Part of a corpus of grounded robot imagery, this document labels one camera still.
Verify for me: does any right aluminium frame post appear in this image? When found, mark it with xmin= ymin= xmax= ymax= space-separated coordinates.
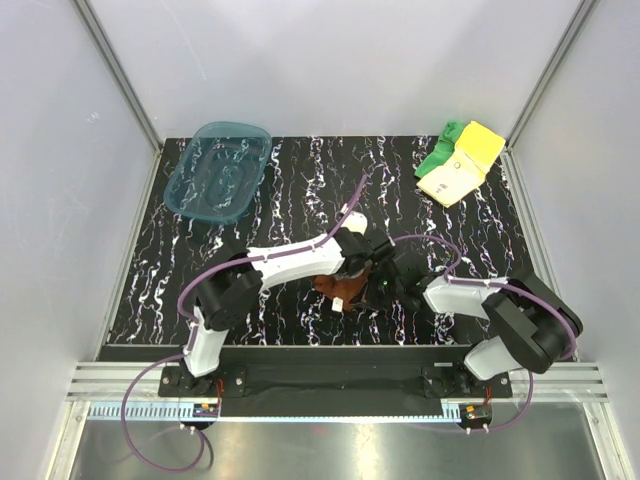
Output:
xmin=507 ymin=0 xmax=601 ymax=149

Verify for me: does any aluminium frame rail front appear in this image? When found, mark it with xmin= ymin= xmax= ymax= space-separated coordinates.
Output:
xmin=66 ymin=363 xmax=608 ymax=424

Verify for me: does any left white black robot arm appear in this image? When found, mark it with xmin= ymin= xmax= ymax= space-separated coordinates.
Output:
xmin=178 ymin=227 xmax=394 ymax=396

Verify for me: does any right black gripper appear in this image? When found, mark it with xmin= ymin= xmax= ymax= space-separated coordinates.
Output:
xmin=350 ymin=265 xmax=404 ymax=312

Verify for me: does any green towel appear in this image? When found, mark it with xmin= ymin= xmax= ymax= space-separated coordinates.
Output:
xmin=414 ymin=121 xmax=466 ymax=179

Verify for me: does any cream towel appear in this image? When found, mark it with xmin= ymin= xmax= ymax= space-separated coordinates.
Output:
xmin=417 ymin=149 xmax=486 ymax=208

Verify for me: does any aluminium frame post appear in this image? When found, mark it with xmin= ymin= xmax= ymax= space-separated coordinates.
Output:
xmin=69 ymin=0 xmax=165 ymax=151
xmin=507 ymin=0 xmax=601 ymax=149

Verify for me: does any brown towel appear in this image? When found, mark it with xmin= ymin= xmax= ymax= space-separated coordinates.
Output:
xmin=313 ymin=270 xmax=369 ymax=312

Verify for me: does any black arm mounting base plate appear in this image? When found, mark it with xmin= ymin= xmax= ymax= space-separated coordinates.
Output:
xmin=158 ymin=345 xmax=512 ymax=399

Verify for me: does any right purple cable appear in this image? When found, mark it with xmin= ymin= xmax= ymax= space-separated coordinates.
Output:
xmin=389 ymin=234 xmax=581 ymax=436

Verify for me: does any purple cable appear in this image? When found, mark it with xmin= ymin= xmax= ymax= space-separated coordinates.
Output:
xmin=121 ymin=173 xmax=369 ymax=474
xmin=389 ymin=234 xmax=581 ymax=436

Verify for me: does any teal transparent plastic bin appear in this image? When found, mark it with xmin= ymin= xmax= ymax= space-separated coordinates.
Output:
xmin=163 ymin=122 xmax=272 ymax=225

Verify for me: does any yellow towel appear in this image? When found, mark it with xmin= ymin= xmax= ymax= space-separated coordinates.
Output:
xmin=455 ymin=121 xmax=506 ymax=173

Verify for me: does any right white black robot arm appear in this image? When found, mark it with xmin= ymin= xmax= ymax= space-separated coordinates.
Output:
xmin=360 ymin=257 xmax=583 ymax=397

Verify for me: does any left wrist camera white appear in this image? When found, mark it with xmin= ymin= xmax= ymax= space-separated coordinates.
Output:
xmin=342 ymin=211 xmax=368 ymax=235

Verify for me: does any left aluminium frame post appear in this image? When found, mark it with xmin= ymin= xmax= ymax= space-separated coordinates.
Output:
xmin=69 ymin=0 xmax=165 ymax=151

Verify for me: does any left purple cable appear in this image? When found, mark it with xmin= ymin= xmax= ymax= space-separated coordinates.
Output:
xmin=121 ymin=173 xmax=369 ymax=474

